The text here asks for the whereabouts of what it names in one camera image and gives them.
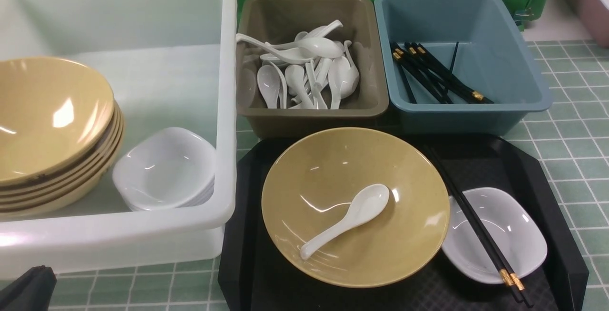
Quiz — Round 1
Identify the yellow noodle bowl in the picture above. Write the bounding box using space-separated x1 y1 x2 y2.
261 127 450 289

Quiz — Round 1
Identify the white ceramic soup spoon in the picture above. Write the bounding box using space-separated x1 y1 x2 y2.
300 184 390 260

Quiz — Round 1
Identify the white square sauce dish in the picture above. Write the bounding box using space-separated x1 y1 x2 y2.
442 187 548 284

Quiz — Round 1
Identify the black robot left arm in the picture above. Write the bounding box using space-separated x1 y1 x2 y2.
0 266 57 311

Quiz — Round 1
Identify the white spoon bowl front left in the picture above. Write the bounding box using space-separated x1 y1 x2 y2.
256 65 280 109

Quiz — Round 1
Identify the white spoon top of pile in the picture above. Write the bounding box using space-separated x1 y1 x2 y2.
265 37 344 59

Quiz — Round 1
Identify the taupe plastic spoon bin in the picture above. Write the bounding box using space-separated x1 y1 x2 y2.
236 0 389 138

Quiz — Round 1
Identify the black chopsticks bundle in bin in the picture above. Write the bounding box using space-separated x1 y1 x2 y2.
390 42 494 104

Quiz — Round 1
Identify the stack of white sauce dishes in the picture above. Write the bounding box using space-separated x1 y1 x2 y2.
112 127 216 212

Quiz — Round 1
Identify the large white plastic tub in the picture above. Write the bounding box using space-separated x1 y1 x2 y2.
1 0 237 279

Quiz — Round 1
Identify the upright black chopstick in bin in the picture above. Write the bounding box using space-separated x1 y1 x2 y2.
449 41 459 74

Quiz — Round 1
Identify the blue plastic chopstick bin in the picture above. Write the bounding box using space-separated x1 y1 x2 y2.
374 0 552 136

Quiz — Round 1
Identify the black plastic serving tray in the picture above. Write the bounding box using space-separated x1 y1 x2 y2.
218 134 589 311

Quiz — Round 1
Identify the stack of yellow bowls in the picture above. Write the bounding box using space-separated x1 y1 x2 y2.
0 56 125 221

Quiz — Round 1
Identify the green tiled table mat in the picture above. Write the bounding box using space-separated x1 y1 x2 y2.
50 39 609 311

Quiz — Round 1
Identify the white spoon long handle left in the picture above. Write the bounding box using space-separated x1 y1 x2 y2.
236 33 315 65

